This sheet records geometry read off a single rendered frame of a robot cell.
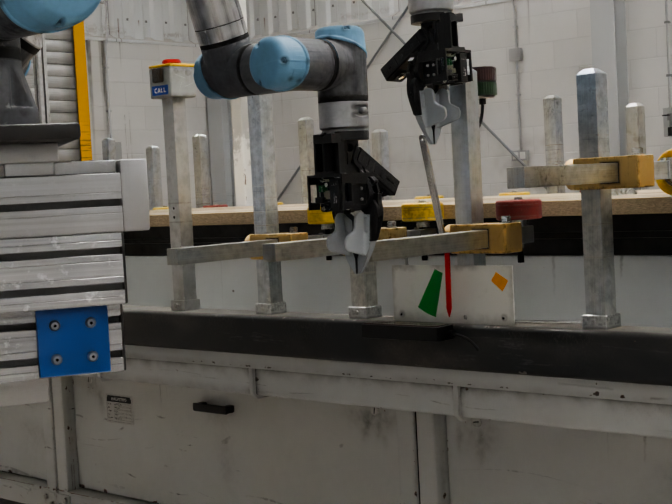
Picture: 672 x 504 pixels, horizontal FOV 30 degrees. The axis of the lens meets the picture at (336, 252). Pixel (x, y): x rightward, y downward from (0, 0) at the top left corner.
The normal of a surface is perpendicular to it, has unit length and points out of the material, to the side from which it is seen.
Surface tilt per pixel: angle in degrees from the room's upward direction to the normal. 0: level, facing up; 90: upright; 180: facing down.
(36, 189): 90
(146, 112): 90
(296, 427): 90
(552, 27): 90
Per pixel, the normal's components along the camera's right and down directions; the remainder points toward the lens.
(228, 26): 0.40, 0.16
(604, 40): -0.66, 0.07
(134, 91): 0.76, 0.00
